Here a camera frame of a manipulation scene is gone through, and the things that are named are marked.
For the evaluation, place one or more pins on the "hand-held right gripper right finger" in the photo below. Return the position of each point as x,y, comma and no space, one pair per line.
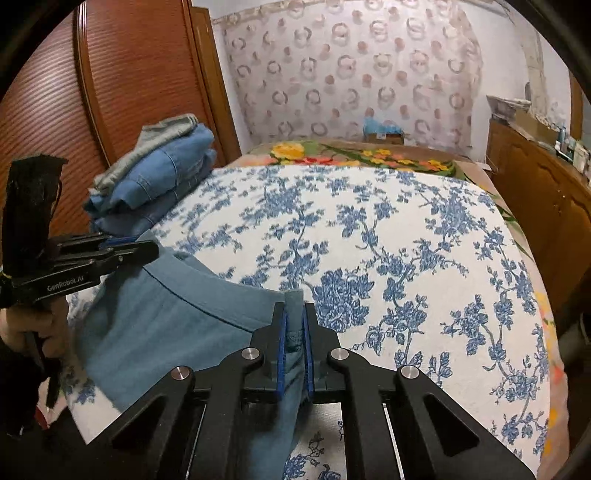
308,360

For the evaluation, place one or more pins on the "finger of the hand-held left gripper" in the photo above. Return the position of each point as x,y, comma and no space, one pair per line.
120,240
138,251

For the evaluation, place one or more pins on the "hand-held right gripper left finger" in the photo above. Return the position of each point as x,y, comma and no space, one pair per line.
280,360

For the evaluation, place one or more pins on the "teal pants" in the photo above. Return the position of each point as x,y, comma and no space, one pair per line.
175,323

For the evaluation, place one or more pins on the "folded grey pants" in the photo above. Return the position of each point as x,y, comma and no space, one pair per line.
157,138

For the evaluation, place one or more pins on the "person's left hand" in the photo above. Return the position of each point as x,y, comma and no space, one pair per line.
18,323

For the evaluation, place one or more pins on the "folded blue denim jeans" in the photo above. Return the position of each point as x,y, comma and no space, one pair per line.
147,214

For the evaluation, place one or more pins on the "folded light blue jeans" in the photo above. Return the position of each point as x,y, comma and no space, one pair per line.
171,170

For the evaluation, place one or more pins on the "brown louvered wardrobe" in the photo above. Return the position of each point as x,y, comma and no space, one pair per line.
115,83

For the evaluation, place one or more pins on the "blue white floral bedsheet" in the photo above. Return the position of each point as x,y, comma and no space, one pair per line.
392,230

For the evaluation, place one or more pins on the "beige flowered blanket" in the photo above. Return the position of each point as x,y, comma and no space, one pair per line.
323,152

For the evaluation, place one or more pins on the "small cardboard box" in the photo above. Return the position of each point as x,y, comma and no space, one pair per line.
385,137

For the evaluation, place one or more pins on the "blue plastic bag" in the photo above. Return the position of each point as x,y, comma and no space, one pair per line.
381,124

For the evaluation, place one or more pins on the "wooden sideboard cabinet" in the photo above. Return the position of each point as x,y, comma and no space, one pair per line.
545,207

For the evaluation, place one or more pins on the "patterned storage box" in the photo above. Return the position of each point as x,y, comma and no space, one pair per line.
508,105

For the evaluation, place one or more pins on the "open cardboard box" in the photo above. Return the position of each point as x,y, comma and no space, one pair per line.
535,127

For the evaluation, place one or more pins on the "white jar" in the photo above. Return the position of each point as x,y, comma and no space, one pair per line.
580,157

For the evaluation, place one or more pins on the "white lace curtain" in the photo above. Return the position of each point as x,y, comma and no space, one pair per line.
535,69

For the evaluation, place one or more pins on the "circle patterned wall curtain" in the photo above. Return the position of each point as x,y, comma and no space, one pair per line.
351,69

